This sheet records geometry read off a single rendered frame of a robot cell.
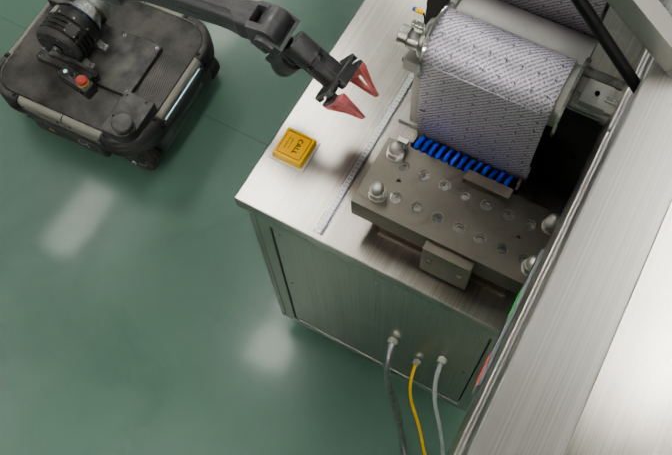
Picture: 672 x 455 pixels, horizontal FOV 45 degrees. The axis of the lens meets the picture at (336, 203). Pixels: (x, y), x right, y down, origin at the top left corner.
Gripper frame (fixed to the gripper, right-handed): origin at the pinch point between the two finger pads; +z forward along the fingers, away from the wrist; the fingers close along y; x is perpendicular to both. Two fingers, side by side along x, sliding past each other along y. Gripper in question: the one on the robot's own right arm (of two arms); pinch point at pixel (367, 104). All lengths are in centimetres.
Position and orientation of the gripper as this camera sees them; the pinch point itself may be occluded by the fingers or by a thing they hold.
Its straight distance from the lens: 164.2
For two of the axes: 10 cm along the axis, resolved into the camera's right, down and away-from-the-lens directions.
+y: -4.9, 8.0, -3.5
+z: 7.6, 5.9, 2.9
